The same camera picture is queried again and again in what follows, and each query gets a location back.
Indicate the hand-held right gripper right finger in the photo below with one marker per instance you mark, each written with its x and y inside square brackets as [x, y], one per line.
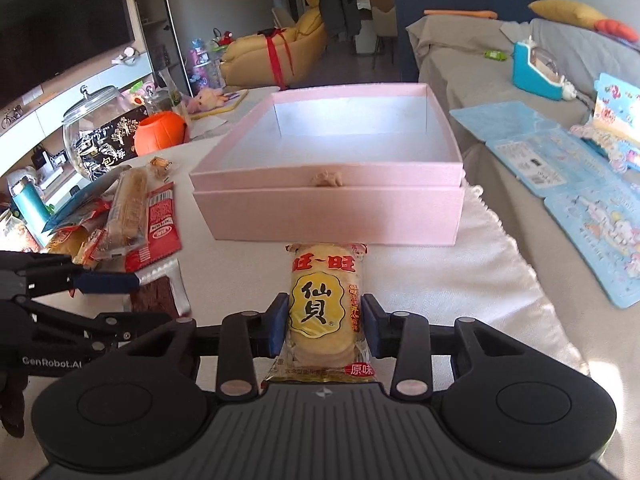
[371, 327]

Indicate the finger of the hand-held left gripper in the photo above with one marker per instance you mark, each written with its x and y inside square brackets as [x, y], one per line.
[107, 283]
[115, 330]

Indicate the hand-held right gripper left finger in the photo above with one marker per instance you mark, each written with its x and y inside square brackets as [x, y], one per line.
[278, 327]

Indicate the yellow rice cracker packet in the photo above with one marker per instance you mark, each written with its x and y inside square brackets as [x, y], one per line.
[320, 305]

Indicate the long red snack packet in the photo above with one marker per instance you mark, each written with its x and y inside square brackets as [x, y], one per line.
[156, 230]

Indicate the pink cardboard box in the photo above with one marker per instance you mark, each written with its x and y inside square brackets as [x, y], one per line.
[330, 210]

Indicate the orange yellow snack packet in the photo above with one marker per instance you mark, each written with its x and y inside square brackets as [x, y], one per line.
[85, 250]

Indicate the dark jerky silver packet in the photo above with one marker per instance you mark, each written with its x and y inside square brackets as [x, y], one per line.
[160, 295]

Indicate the clear biscuit packet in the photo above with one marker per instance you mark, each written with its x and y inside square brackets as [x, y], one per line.
[127, 205]

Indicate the blue snack packet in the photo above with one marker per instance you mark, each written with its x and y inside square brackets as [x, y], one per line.
[82, 200]

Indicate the teal water bottle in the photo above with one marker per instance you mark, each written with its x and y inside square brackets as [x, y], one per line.
[30, 205]

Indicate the small wrapped candy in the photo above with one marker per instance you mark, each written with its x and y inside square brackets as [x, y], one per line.
[160, 166]

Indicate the black printed snack bag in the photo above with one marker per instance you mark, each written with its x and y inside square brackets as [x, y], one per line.
[107, 147]

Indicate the orange pumpkin bucket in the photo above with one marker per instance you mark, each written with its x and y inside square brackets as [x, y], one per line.
[160, 132]

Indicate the glass jar with lid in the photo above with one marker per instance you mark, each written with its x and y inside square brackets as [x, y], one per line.
[90, 115]

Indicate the pink plush toy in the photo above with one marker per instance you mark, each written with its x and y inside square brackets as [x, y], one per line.
[207, 99]

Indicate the white low table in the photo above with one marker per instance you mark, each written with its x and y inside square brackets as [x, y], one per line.
[235, 110]

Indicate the colourful kids water bottle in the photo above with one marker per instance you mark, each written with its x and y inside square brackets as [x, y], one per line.
[200, 62]

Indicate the blue cartoon puzzle board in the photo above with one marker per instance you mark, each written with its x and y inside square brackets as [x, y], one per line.
[595, 240]

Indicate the black television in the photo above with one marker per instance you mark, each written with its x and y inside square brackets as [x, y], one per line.
[55, 25]

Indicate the red ribbon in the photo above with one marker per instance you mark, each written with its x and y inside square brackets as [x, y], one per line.
[277, 57]

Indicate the yellow sofa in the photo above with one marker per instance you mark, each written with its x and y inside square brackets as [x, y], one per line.
[280, 52]

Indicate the grey covered sofa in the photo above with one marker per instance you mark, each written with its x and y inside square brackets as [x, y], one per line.
[500, 75]

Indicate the small green toy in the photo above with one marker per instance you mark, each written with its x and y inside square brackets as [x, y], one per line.
[494, 55]

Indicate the beige chair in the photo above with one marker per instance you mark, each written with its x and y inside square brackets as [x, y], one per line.
[385, 20]

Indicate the teal toy case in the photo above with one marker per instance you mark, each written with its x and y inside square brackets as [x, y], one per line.
[540, 67]

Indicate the colourful picture book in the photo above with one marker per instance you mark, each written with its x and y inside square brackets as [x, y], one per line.
[612, 120]

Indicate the orange stick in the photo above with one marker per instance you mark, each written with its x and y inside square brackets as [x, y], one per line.
[460, 13]

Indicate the yellow pillow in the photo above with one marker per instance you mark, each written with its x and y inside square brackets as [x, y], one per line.
[570, 15]

